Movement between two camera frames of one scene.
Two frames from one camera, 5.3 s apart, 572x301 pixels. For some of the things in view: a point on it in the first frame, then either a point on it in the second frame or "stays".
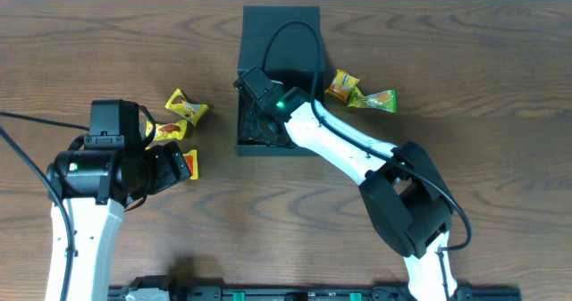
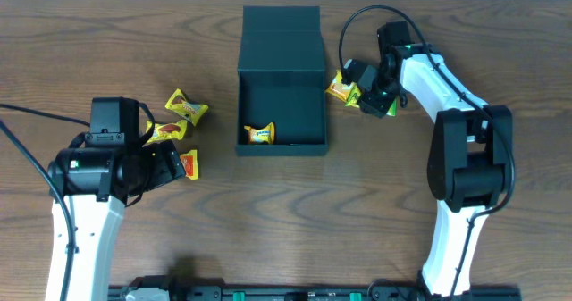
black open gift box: [290, 60] stays
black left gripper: [167, 176] stays
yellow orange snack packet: [191, 160] stays
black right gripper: [247, 131] → [368, 104]
